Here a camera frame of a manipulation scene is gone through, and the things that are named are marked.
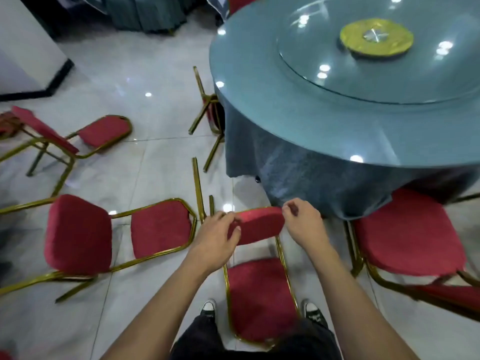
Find blue round table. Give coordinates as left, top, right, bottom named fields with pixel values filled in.
left=208, top=0, right=480, bottom=221

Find glass lazy susan turntable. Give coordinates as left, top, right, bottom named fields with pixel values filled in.
left=276, top=0, right=480, bottom=106

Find yellow turntable base disc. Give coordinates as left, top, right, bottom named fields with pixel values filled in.
left=339, top=17, right=415, bottom=59

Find white clothed table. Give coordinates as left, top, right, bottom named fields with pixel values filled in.
left=204, top=0, right=230, bottom=21

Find person's left hand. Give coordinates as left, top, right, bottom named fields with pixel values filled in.
left=186, top=211, right=243, bottom=276

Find person's right forearm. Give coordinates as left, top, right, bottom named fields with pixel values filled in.
left=309, top=241, right=419, bottom=360

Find black white canvas sneaker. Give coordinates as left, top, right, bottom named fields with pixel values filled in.
left=200, top=298, right=218, bottom=321
left=302, top=300, right=329, bottom=329

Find person's right hand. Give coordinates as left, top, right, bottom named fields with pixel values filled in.
left=281, top=197, right=333, bottom=256

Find person's left forearm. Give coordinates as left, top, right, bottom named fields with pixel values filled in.
left=101, top=256, right=211, bottom=360

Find black trousers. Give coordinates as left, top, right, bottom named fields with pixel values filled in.
left=170, top=313, right=343, bottom=360

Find red chair gold frame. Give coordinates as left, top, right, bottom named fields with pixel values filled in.
left=0, top=105, right=133, bottom=198
left=191, top=157, right=302, bottom=350
left=344, top=187, right=480, bottom=323
left=0, top=193, right=199, bottom=304
left=227, top=0, right=268, bottom=15
left=187, top=65, right=227, bottom=174
left=0, top=110, right=25, bottom=142

